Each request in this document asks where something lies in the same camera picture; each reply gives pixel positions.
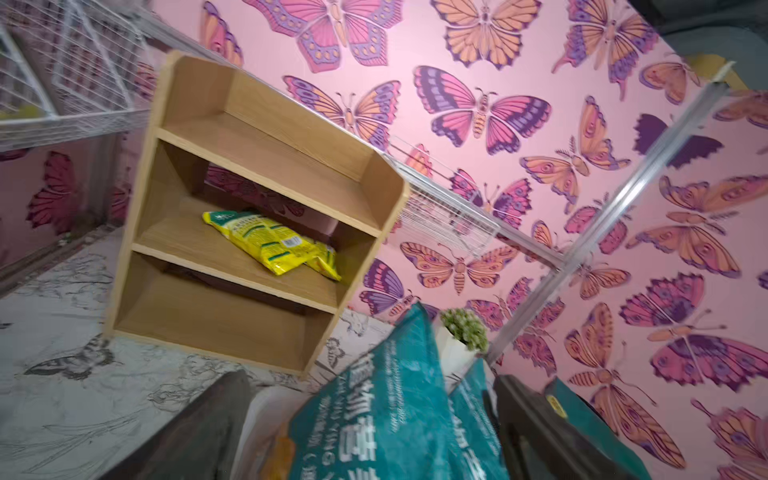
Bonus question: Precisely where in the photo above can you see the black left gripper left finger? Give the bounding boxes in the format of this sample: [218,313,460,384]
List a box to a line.
[102,371,251,479]

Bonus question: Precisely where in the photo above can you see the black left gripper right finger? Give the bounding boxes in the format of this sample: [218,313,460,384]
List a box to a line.
[493,375,633,479]

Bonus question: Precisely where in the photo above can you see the teal yellow fertilizer bag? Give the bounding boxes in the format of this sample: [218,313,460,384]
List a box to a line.
[543,377,651,479]

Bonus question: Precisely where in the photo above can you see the teal orange fertilizer bag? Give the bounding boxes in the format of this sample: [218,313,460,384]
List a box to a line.
[257,304,510,479]

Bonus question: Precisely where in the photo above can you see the yellow fertilizer packet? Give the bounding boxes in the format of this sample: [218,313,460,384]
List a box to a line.
[202,211,342,282]

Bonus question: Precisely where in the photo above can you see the wooden three-tier shelf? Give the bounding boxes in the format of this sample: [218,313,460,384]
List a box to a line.
[103,51,410,376]

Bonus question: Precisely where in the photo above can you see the white plastic basket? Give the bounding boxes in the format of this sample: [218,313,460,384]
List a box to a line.
[230,385,311,479]

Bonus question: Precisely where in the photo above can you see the potted green succulent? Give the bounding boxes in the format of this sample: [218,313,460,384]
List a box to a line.
[433,308,489,392]

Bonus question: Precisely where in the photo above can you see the small white wire basket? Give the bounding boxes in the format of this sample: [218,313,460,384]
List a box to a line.
[383,134,568,268]

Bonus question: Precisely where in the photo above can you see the white wire wall rack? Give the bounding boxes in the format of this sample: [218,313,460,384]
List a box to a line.
[1,1,153,151]

